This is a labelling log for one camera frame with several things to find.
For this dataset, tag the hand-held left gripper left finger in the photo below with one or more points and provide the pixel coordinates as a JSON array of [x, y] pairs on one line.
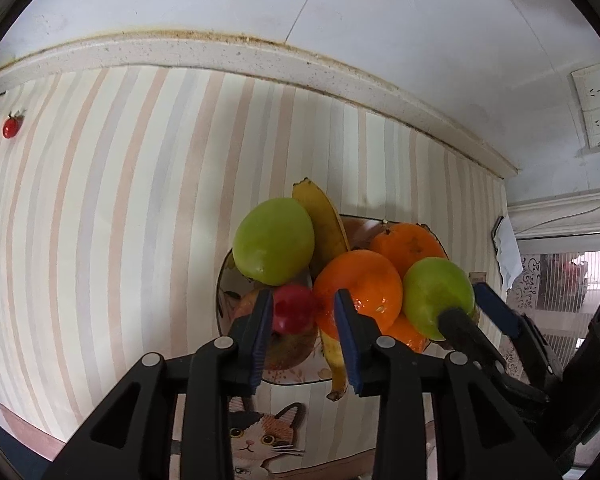
[[260, 340]]

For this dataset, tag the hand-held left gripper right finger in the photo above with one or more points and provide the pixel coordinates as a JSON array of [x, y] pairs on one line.
[[347, 345]]

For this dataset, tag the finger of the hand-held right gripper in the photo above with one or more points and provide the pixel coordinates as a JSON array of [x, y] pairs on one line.
[[462, 330], [500, 310]]

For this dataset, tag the red apple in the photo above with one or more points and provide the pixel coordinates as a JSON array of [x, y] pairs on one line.
[[292, 355]]

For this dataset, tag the red cherry tomato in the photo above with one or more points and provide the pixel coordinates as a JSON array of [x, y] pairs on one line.
[[10, 127], [292, 307]]

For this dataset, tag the green apple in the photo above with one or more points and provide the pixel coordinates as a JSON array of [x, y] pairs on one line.
[[432, 290], [272, 245]]

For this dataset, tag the oval cat print plate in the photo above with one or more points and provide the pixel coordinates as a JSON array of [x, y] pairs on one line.
[[300, 376]]

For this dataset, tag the small mandarin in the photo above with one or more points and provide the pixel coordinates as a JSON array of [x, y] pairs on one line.
[[405, 332], [410, 245]]

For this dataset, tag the large orange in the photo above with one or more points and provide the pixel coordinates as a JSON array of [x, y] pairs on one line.
[[365, 280]]

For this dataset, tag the yellow banana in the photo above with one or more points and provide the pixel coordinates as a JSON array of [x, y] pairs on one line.
[[336, 365], [325, 225]]

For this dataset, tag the brown card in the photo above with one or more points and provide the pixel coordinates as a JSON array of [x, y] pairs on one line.
[[477, 277]]

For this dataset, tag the patterned lace cloth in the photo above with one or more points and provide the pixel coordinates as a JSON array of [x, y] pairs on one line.
[[527, 280]]

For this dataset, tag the white cloth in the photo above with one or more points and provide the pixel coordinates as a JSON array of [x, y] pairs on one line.
[[507, 255]]

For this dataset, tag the striped tablecloth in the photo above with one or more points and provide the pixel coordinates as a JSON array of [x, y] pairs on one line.
[[105, 210]]

